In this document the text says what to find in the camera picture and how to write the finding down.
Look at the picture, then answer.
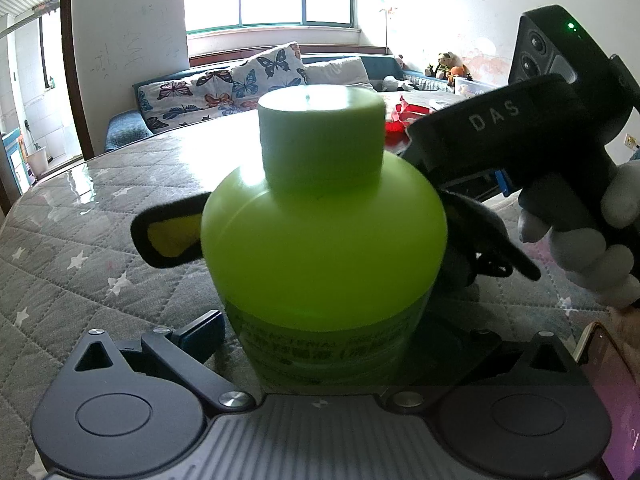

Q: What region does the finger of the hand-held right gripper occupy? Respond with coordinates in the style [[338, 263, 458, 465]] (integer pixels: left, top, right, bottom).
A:
[[432, 167, 512, 201]]

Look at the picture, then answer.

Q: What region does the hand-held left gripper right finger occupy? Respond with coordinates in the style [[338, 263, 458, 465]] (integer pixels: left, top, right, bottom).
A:
[[387, 329, 583, 411]]

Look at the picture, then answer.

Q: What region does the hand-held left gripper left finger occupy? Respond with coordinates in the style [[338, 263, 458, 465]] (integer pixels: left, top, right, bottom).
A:
[[65, 310, 253, 413]]

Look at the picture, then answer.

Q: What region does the green plastic bottle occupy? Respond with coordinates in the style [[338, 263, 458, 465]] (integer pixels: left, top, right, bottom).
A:
[[200, 85, 448, 396]]

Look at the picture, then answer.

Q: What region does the person's right hand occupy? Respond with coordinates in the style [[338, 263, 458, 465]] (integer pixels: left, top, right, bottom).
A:
[[517, 157, 640, 311]]

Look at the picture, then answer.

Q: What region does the clear plastic storage box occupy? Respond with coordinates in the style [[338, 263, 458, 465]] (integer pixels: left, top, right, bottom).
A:
[[454, 77, 497, 97]]

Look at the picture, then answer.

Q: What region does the brown bear plush toy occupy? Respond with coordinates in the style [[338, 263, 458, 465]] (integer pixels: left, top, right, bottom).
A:
[[425, 51, 464, 80]]

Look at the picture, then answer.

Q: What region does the red satin ribbon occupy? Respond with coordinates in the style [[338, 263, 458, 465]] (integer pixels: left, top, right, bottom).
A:
[[384, 102, 432, 155]]

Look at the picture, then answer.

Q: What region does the smartphone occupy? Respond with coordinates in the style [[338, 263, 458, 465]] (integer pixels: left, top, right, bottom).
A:
[[575, 320, 640, 480]]

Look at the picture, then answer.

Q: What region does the pinwheel on stick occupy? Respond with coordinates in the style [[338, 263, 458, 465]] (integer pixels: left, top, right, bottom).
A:
[[377, 0, 399, 57]]

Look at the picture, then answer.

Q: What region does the white pillow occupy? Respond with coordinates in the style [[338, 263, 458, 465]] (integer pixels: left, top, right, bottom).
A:
[[305, 56, 372, 87]]

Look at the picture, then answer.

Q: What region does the blue sofa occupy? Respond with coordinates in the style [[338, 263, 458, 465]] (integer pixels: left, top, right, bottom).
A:
[[105, 52, 501, 153]]

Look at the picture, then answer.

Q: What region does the wide butterfly print pillow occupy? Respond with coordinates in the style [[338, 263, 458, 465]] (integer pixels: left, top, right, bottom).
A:
[[137, 67, 263, 134]]

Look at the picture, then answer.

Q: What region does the white bucket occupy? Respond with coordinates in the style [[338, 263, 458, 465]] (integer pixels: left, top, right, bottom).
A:
[[26, 146, 49, 174]]

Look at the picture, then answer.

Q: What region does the blue small cabinet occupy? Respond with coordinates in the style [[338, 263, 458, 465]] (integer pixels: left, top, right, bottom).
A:
[[1, 129, 37, 192]]

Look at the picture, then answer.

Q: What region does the square butterfly print pillow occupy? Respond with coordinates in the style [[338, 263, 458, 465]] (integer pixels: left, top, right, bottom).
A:
[[231, 42, 308, 102]]

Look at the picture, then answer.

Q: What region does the dark wooden door frame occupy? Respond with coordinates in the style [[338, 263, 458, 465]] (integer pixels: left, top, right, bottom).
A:
[[60, 0, 96, 161]]

